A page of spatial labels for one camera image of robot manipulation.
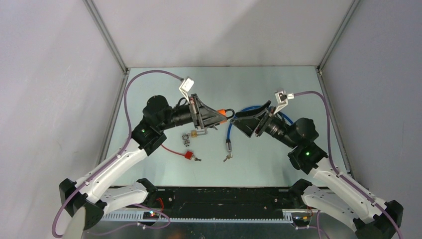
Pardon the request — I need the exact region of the orange black padlock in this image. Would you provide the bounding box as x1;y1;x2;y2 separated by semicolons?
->
217;109;235;124

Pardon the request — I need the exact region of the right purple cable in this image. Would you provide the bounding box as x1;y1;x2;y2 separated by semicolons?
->
293;91;405;239

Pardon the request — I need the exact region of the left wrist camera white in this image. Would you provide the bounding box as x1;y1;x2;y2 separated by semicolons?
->
179;77;195;102

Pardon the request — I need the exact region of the blue cable lock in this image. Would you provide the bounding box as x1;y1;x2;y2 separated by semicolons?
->
223;105;294;162

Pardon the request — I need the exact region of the silver key bunch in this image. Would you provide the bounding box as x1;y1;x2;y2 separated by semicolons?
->
182;133;191;147

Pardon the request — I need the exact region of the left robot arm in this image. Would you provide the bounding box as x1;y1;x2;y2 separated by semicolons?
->
59;94;228;232

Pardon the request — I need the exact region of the brass long-shackle padlock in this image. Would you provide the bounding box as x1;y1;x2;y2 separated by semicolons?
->
190;129;208;138

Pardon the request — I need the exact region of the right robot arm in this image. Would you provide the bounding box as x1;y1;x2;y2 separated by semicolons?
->
230;103;404;239

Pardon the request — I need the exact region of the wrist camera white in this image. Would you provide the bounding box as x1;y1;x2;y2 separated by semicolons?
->
273;90;294;114
179;77;195;102

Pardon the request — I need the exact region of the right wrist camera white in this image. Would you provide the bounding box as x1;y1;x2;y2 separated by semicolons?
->
273;90;294;114

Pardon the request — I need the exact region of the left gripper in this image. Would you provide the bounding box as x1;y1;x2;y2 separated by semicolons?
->
158;94;226;131

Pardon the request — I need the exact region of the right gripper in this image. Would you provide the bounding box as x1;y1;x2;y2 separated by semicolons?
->
230;101;298;149

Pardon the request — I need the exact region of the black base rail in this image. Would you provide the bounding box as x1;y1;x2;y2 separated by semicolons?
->
142;187;307;220

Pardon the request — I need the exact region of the red cable padlock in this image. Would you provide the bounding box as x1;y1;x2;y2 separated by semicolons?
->
161;144;202;162

